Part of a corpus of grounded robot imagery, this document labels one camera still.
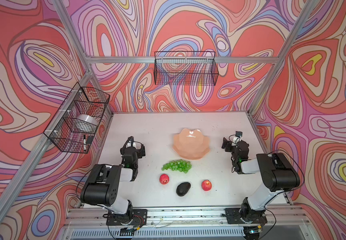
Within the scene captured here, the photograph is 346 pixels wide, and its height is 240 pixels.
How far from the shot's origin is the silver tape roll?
27.7 inches

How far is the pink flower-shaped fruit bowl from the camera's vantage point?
98 centimetres

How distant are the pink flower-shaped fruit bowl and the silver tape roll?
48 cm

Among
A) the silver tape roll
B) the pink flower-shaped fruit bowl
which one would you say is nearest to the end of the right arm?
the pink flower-shaped fruit bowl
